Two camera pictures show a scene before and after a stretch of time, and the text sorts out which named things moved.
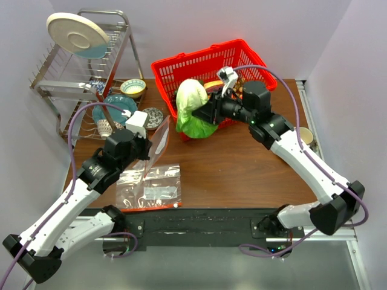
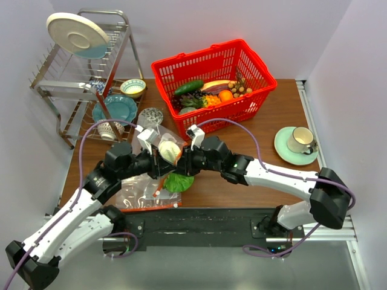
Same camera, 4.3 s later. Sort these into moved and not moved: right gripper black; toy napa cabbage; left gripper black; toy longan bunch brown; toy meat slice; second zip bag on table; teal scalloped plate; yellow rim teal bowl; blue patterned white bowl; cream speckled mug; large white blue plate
Moved: toy napa cabbage; right gripper black; left gripper black
Not moved: toy longan bunch brown; cream speckled mug; blue patterned white bowl; large white blue plate; teal scalloped plate; toy meat slice; yellow rim teal bowl; second zip bag on table
